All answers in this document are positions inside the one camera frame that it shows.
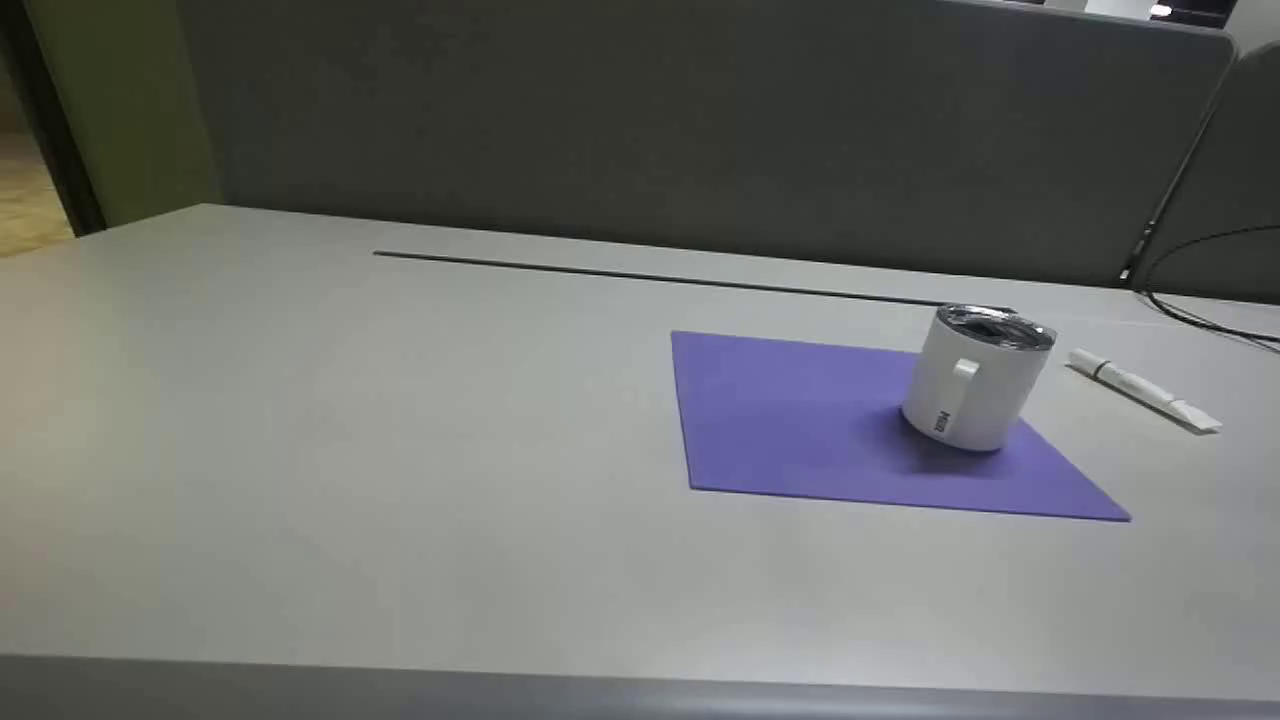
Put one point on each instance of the large grey partition panel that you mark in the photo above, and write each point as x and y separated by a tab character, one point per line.
666	122

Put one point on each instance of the purple square mat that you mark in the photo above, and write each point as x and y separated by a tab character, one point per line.
787	425

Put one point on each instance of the narrow grey partition panel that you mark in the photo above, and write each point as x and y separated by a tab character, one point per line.
1235	173

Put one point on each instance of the white marker pen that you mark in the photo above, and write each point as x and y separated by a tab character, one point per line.
1144	391

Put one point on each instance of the dark door frame post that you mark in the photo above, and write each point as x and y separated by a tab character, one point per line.
53	122

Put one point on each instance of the clear cup lid black slider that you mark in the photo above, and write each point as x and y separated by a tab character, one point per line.
993	327

